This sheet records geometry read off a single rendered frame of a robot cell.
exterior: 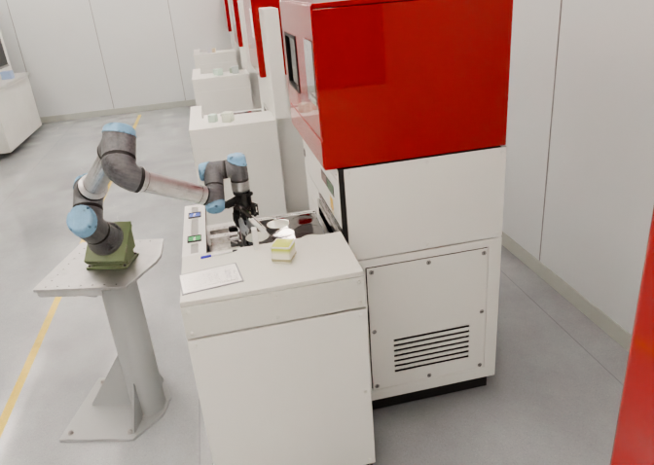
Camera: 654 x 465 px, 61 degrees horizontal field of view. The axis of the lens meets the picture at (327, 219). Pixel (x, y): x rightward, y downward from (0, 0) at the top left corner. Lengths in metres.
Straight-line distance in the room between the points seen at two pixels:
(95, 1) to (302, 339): 8.71
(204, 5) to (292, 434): 8.56
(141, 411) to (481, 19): 2.29
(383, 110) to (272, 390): 1.10
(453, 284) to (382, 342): 0.40
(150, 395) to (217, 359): 0.96
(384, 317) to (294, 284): 0.69
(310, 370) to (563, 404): 1.32
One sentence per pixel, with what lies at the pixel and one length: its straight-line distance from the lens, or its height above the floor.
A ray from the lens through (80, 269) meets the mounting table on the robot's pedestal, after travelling 2.65.
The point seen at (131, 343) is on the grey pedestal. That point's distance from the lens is 2.75.
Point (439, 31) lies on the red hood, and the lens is 2.16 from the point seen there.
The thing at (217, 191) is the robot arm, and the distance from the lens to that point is 2.24.
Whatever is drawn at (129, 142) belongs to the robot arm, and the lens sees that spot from 2.12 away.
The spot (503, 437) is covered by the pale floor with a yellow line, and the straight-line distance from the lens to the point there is 2.73.
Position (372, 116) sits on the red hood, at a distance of 2.12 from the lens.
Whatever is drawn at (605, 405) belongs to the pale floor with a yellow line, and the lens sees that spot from 2.99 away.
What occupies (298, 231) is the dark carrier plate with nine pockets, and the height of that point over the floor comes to 0.90.
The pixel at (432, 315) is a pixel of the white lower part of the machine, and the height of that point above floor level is 0.49.
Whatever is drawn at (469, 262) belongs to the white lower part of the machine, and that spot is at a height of 0.72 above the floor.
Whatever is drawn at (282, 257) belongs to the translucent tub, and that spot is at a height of 0.99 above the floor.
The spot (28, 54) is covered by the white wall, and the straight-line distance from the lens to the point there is 10.51.
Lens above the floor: 1.90
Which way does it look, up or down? 24 degrees down
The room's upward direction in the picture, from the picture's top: 5 degrees counter-clockwise
